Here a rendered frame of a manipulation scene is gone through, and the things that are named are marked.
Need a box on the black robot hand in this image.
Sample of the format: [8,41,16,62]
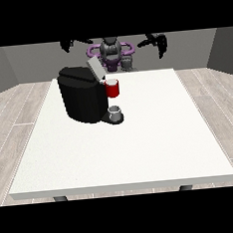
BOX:
[59,39,95,55]
[135,32,170,62]

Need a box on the pale grey machine lid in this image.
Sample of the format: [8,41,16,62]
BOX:
[85,55,108,82]

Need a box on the small grey coffee pod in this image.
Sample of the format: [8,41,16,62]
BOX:
[119,55,134,73]

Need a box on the black coffee machine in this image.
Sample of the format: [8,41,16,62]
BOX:
[56,62,125,129]

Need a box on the red pod holder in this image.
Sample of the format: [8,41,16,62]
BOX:
[104,78,121,100]

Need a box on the small grey cup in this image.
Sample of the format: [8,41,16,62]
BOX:
[107,105,123,122]

